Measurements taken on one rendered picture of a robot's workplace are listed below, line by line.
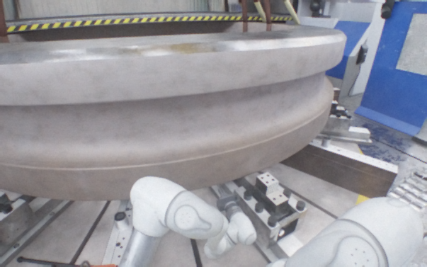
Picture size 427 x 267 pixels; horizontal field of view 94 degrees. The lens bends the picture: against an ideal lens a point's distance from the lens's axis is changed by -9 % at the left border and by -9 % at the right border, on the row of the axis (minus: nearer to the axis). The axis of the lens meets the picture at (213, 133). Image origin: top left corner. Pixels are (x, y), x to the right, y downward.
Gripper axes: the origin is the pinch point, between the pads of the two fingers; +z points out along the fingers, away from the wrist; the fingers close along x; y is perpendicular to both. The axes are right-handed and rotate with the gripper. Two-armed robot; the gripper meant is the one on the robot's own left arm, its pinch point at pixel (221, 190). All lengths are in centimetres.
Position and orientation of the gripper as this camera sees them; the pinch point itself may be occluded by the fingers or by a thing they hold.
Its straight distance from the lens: 142.2
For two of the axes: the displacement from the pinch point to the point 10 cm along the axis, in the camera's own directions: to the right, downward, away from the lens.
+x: -9.3, 1.8, -3.1
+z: -3.6, -4.5, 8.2
